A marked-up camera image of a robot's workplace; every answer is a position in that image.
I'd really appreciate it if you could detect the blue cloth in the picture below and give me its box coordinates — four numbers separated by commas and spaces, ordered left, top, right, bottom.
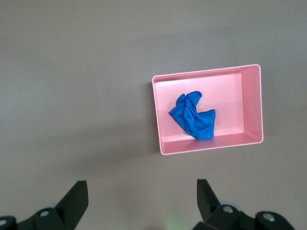
168, 90, 216, 141

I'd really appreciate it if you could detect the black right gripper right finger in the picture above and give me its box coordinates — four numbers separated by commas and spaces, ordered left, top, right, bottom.
189, 179, 296, 230

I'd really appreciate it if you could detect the pink plastic box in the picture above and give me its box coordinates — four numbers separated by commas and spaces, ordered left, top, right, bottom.
151, 64, 264, 156

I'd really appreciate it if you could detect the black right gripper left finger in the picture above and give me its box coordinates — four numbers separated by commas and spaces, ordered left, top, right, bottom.
0, 180, 89, 230

